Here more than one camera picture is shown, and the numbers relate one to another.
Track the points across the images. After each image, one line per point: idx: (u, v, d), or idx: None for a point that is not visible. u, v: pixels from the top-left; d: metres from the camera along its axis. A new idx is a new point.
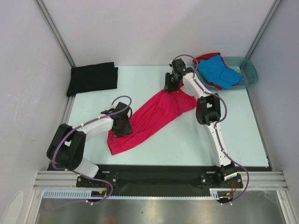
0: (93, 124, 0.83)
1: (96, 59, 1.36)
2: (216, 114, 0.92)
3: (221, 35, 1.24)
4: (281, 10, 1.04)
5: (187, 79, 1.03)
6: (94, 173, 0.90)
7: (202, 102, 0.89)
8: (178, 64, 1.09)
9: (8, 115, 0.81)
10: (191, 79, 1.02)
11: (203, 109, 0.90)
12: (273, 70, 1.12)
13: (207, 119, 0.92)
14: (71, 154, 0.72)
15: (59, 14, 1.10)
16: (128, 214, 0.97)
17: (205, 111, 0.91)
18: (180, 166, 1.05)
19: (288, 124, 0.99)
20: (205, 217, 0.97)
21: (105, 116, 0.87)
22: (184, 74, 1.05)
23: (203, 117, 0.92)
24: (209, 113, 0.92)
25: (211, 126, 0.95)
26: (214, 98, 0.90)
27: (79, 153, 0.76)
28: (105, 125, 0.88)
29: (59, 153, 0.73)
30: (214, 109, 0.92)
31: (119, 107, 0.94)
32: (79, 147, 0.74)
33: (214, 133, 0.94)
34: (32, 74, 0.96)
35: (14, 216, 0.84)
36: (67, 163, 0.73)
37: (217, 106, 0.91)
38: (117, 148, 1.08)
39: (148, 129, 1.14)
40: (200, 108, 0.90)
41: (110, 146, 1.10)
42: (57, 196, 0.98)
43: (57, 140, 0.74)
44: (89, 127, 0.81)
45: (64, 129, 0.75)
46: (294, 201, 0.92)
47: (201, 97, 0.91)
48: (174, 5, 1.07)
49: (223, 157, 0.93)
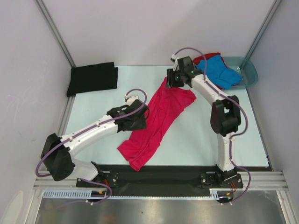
0: (86, 134, 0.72)
1: (96, 59, 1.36)
2: (235, 121, 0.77)
3: (221, 35, 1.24)
4: (281, 10, 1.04)
5: (196, 81, 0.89)
6: (92, 177, 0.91)
7: (220, 107, 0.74)
8: (186, 64, 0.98)
9: (9, 115, 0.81)
10: (202, 81, 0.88)
11: (221, 115, 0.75)
12: (274, 70, 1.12)
13: (225, 128, 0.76)
14: (55, 168, 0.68)
15: (58, 14, 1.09)
16: (128, 214, 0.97)
17: (223, 118, 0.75)
18: (180, 166, 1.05)
19: (288, 124, 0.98)
20: (205, 217, 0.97)
21: (106, 122, 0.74)
22: (192, 75, 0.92)
23: (222, 125, 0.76)
24: (228, 120, 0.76)
25: (227, 136, 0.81)
26: (230, 101, 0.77)
27: (66, 169, 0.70)
28: (107, 132, 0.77)
29: (46, 163, 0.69)
30: (232, 115, 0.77)
31: (134, 105, 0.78)
32: (63, 164, 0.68)
33: (227, 143, 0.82)
34: (32, 74, 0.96)
35: (14, 216, 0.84)
36: (53, 174, 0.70)
37: (236, 110, 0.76)
38: (140, 163, 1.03)
39: (158, 132, 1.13)
40: (217, 114, 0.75)
41: (134, 166, 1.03)
42: (57, 196, 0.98)
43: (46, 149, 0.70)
44: (80, 138, 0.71)
45: (52, 141, 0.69)
46: (295, 201, 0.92)
47: (217, 101, 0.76)
48: (174, 5, 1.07)
49: (228, 164, 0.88)
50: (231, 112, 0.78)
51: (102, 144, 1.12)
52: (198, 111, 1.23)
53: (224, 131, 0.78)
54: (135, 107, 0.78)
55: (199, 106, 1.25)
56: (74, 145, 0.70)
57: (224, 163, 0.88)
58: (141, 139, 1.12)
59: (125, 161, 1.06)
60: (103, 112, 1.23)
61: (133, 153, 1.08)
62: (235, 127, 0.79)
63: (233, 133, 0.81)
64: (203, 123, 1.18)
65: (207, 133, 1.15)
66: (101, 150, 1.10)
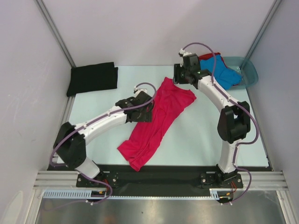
0: (99, 122, 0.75)
1: (96, 59, 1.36)
2: (244, 128, 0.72)
3: (221, 35, 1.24)
4: (281, 10, 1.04)
5: (203, 83, 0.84)
6: (94, 174, 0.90)
7: (229, 113, 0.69)
8: (192, 63, 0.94)
9: (9, 115, 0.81)
10: (209, 83, 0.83)
11: (230, 122, 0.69)
12: (274, 69, 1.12)
13: (233, 135, 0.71)
14: (71, 154, 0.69)
15: (58, 14, 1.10)
16: (128, 214, 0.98)
17: (232, 125, 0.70)
18: (179, 166, 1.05)
19: (288, 124, 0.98)
20: (205, 217, 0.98)
21: (116, 111, 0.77)
22: (198, 76, 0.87)
23: (229, 132, 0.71)
24: (237, 127, 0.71)
25: (233, 143, 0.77)
26: (240, 107, 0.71)
27: (79, 155, 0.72)
28: (118, 122, 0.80)
29: (60, 150, 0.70)
30: (242, 122, 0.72)
31: (140, 98, 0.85)
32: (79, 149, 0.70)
33: (232, 149, 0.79)
34: (32, 74, 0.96)
35: (14, 216, 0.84)
36: (68, 161, 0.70)
37: (246, 118, 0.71)
38: (140, 163, 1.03)
39: (159, 132, 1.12)
40: (226, 121, 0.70)
41: (134, 166, 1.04)
42: (57, 196, 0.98)
43: (60, 137, 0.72)
44: (93, 127, 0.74)
45: (66, 129, 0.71)
46: (295, 201, 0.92)
47: (226, 107, 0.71)
48: (174, 6, 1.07)
49: (231, 165, 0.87)
50: (240, 119, 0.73)
51: (102, 144, 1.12)
52: (198, 112, 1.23)
53: (231, 138, 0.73)
54: (141, 99, 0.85)
55: (199, 106, 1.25)
56: (88, 133, 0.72)
57: (226, 165, 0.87)
58: (141, 139, 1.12)
59: (125, 161, 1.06)
60: (103, 112, 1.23)
61: (133, 153, 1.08)
62: (243, 135, 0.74)
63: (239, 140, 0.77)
64: (203, 123, 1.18)
65: (208, 133, 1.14)
66: (100, 149, 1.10)
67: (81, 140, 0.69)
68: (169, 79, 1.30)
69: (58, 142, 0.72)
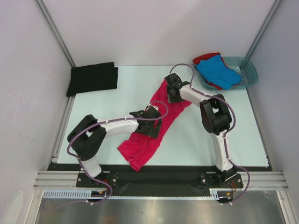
0: (118, 122, 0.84)
1: (96, 59, 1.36)
2: (225, 117, 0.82)
3: (221, 35, 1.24)
4: (281, 10, 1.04)
5: (184, 90, 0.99)
6: (96, 174, 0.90)
7: (207, 105, 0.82)
8: (173, 80, 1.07)
9: (8, 115, 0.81)
10: (188, 88, 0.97)
11: (210, 113, 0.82)
12: (274, 69, 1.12)
13: (217, 126, 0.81)
14: (86, 145, 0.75)
15: (59, 14, 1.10)
16: (128, 214, 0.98)
17: (213, 116, 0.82)
18: (178, 166, 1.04)
19: (288, 124, 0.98)
20: (206, 217, 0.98)
21: (132, 118, 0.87)
22: (180, 88, 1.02)
23: (213, 123, 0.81)
24: (218, 117, 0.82)
25: (220, 135, 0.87)
26: (216, 99, 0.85)
27: (91, 150, 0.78)
28: (130, 128, 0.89)
29: (76, 140, 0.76)
30: (222, 112, 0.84)
31: (150, 111, 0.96)
32: (94, 143, 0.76)
33: (222, 142, 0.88)
34: (32, 74, 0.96)
35: (14, 216, 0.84)
36: (80, 152, 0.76)
37: (224, 108, 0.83)
38: (140, 163, 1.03)
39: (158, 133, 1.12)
40: (206, 113, 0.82)
41: (134, 166, 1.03)
42: (57, 196, 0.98)
43: (80, 128, 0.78)
44: (113, 124, 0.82)
45: (89, 121, 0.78)
46: (295, 201, 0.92)
47: (203, 101, 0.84)
48: (174, 6, 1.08)
49: (226, 163, 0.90)
50: (221, 110, 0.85)
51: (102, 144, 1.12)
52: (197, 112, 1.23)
53: (217, 130, 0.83)
54: (150, 113, 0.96)
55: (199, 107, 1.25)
56: (108, 128, 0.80)
57: (222, 163, 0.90)
58: (141, 139, 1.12)
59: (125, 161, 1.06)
60: (103, 112, 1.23)
61: (132, 153, 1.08)
62: (227, 125, 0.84)
63: (226, 131, 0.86)
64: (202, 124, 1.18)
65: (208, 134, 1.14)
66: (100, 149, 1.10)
67: (104, 132, 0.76)
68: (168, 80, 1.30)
69: (76, 131, 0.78)
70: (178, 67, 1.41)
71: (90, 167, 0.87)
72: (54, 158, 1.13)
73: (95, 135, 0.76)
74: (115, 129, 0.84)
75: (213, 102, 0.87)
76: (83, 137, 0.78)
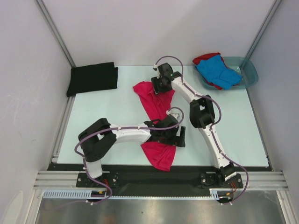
0: (130, 131, 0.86)
1: (96, 59, 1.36)
2: (210, 115, 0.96)
3: (221, 35, 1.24)
4: (281, 10, 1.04)
5: (175, 83, 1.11)
6: (96, 176, 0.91)
7: (195, 105, 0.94)
8: (165, 69, 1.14)
9: (8, 115, 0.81)
10: (180, 82, 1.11)
11: (196, 111, 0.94)
12: (274, 70, 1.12)
13: (202, 123, 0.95)
14: (95, 148, 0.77)
15: (59, 14, 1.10)
16: (128, 214, 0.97)
17: (199, 115, 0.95)
18: (179, 166, 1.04)
19: (288, 124, 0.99)
20: (205, 217, 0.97)
21: (145, 128, 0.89)
22: (172, 80, 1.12)
23: (198, 120, 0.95)
24: (203, 115, 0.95)
25: (207, 129, 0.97)
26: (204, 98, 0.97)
27: (99, 153, 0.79)
28: (141, 137, 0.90)
29: (86, 141, 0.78)
30: (208, 111, 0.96)
31: (165, 121, 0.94)
32: (103, 148, 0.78)
33: (210, 136, 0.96)
34: (32, 74, 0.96)
35: (14, 216, 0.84)
36: (88, 153, 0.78)
37: (210, 107, 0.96)
38: (167, 162, 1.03)
39: None
40: (194, 111, 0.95)
41: (163, 167, 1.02)
42: (57, 196, 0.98)
43: (92, 129, 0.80)
44: (124, 132, 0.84)
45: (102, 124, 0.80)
46: (294, 202, 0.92)
47: (193, 101, 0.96)
48: (174, 6, 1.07)
49: (221, 158, 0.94)
50: (207, 109, 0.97)
51: None
52: None
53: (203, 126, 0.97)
54: (167, 123, 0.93)
55: None
56: (118, 135, 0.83)
57: (217, 158, 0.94)
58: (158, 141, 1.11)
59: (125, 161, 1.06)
60: (103, 112, 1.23)
61: (155, 155, 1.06)
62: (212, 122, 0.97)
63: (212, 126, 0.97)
64: None
65: None
66: None
67: (115, 137, 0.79)
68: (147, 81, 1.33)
69: (88, 132, 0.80)
70: (178, 67, 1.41)
71: (92, 168, 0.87)
72: (54, 158, 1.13)
73: (106, 141, 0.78)
74: (125, 137, 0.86)
75: (201, 101, 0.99)
76: (94, 139, 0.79)
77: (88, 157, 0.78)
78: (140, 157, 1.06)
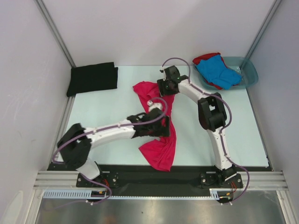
0: (108, 131, 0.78)
1: (96, 59, 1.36)
2: (221, 115, 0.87)
3: (221, 35, 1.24)
4: (281, 10, 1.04)
5: (182, 85, 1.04)
6: (94, 176, 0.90)
7: (204, 103, 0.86)
8: (172, 72, 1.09)
9: (9, 115, 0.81)
10: (188, 85, 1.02)
11: (206, 110, 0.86)
12: (274, 70, 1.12)
13: (212, 123, 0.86)
14: (71, 157, 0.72)
15: (59, 14, 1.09)
16: (128, 214, 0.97)
17: (209, 114, 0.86)
18: (179, 166, 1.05)
19: (288, 124, 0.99)
20: (206, 217, 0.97)
21: (126, 124, 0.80)
22: (179, 82, 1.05)
23: (209, 121, 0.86)
24: (214, 115, 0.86)
25: (217, 132, 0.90)
26: (213, 97, 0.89)
27: (79, 159, 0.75)
28: (124, 135, 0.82)
29: (63, 150, 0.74)
30: (218, 110, 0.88)
31: (151, 114, 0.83)
32: (80, 154, 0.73)
33: (218, 139, 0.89)
34: (32, 74, 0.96)
35: (14, 216, 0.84)
36: (67, 162, 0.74)
37: (220, 106, 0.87)
38: (167, 163, 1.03)
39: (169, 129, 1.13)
40: (203, 110, 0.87)
41: (163, 168, 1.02)
42: (57, 196, 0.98)
43: (67, 137, 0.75)
44: (101, 134, 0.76)
45: (76, 130, 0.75)
46: (294, 202, 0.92)
47: (202, 99, 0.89)
48: (174, 6, 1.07)
49: (225, 161, 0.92)
50: (217, 108, 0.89)
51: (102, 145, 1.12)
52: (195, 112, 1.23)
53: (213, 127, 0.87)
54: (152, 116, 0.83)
55: None
56: (95, 138, 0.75)
57: (221, 161, 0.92)
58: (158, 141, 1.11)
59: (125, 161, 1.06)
60: (103, 112, 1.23)
61: (155, 156, 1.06)
62: (223, 122, 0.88)
63: (222, 128, 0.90)
64: None
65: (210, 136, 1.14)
66: (101, 149, 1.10)
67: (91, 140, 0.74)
68: (147, 81, 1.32)
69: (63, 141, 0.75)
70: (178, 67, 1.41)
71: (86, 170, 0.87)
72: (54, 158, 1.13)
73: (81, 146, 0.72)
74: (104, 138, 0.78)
75: (210, 100, 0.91)
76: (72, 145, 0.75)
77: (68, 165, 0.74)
78: (139, 157, 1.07)
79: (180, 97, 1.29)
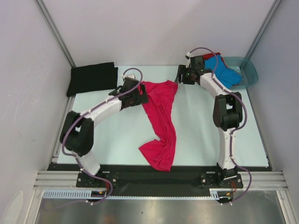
0: (100, 108, 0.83)
1: (96, 59, 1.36)
2: (236, 116, 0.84)
3: (221, 35, 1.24)
4: (281, 10, 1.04)
5: (205, 78, 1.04)
6: (96, 171, 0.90)
7: (222, 100, 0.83)
8: (197, 62, 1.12)
9: (9, 115, 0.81)
10: (210, 78, 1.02)
11: (223, 108, 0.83)
12: (274, 70, 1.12)
13: (225, 122, 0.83)
14: (80, 140, 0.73)
15: (59, 14, 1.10)
16: (128, 214, 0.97)
17: (224, 112, 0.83)
18: (180, 166, 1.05)
19: (288, 124, 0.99)
20: (205, 217, 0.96)
21: (113, 98, 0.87)
22: (201, 74, 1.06)
23: (223, 118, 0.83)
24: (230, 115, 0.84)
25: (227, 132, 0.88)
26: (232, 95, 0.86)
27: (88, 141, 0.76)
28: (113, 108, 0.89)
29: (68, 139, 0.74)
30: (234, 111, 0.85)
31: (127, 84, 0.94)
32: (89, 131, 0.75)
33: (227, 139, 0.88)
34: (32, 74, 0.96)
35: (14, 216, 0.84)
36: (78, 149, 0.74)
37: (238, 107, 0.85)
38: (167, 163, 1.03)
39: (169, 129, 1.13)
40: (219, 107, 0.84)
41: (163, 168, 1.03)
42: (57, 196, 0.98)
43: (67, 127, 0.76)
44: (96, 112, 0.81)
45: (72, 118, 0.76)
46: (294, 202, 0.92)
47: (220, 95, 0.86)
48: (174, 6, 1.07)
49: (228, 161, 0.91)
50: (234, 108, 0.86)
51: (102, 145, 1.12)
52: (196, 112, 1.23)
53: (225, 126, 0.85)
54: (128, 86, 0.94)
55: (199, 106, 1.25)
56: (93, 116, 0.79)
57: (224, 160, 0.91)
58: (159, 141, 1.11)
59: (125, 161, 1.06)
60: None
61: (156, 156, 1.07)
62: (236, 124, 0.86)
63: (234, 129, 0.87)
64: (203, 125, 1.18)
65: (210, 136, 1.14)
66: (101, 149, 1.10)
67: (93, 118, 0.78)
68: (147, 81, 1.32)
69: (65, 132, 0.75)
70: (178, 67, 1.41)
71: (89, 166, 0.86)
72: (54, 158, 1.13)
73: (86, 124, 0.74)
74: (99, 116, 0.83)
75: (229, 99, 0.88)
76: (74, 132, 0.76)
77: (81, 149, 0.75)
78: (139, 156, 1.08)
79: (180, 96, 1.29)
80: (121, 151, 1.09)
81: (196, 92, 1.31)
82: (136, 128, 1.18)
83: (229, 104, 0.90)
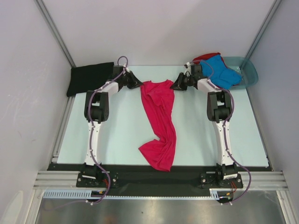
0: (109, 87, 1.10)
1: (96, 59, 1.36)
2: (227, 111, 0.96)
3: (222, 35, 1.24)
4: (282, 10, 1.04)
5: (202, 83, 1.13)
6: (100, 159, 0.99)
7: (213, 96, 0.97)
8: (196, 70, 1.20)
9: (9, 115, 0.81)
10: (205, 81, 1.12)
11: (213, 102, 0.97)
12: (273, 70, 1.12)
13: (217, 115, 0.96)
14: (102, 108, 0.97)
15: (59, 14, 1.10)
16: (128, 214, 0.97)
17: (215, 106, 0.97)
18: (180, 166, 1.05)
19: (288, 124, 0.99)
20: (206, 217, 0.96)
21: (112, 82, 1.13)
22: (198, 80, 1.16)
23: (214, 112, 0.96)
24: (220, 109, 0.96)
25: (220, 124, 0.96)
26: (223, 91, 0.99)
27: (107, 108, 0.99)
28: (114, 89, 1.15)
29: (92, 111, 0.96)
30: (225, 106, 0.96)
31: (115, 71, 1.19)
32: (107, 101, 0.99)
33: (221, 131, 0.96)
34: (31, 74, 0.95)
35: (14, 216, 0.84)
36: (102, 116, 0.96)
37: (227, 102, 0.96)
38: (167, 163, 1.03)
39: (169, 129, 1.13)
40: (210, 102, 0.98)
41: (163, 168, 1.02)
42: (56, 196, 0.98)
43: (88, 102, 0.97)
44: (107, 89, 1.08)
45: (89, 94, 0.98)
46: (294, 202, 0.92)
47: (212, 92, 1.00)
48: (174, 6, 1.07)
49: (226, 156, 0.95)
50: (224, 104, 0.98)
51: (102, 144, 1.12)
52: (196, 112, 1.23)
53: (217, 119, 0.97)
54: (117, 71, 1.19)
55: (199, 106, 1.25)
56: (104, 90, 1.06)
57: (222, 155, 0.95)
58: (158, 142, 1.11)
59: (125, 161, 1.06)
60: None
61: (156, 156, 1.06)
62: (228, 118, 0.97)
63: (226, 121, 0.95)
64: (204, 125, 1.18)
65: (210, 136, 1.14)
66: (101, 149, 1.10)
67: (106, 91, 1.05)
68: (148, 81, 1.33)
69: (87, 106, 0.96)
70: (178, 67, 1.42)
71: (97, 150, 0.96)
72: (54, 158, 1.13)
73: (103, 97, 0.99)
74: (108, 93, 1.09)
75: (220, 96, 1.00)
76: (95, 107, 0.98)
77: (103, 115, 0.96)
78: (139, 157, 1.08)
79: (179, 96, 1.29)
80: (121, 151, 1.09)
81: (196, 92, 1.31)
82: (136, 128, 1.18)
83: (221, 102, 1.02)
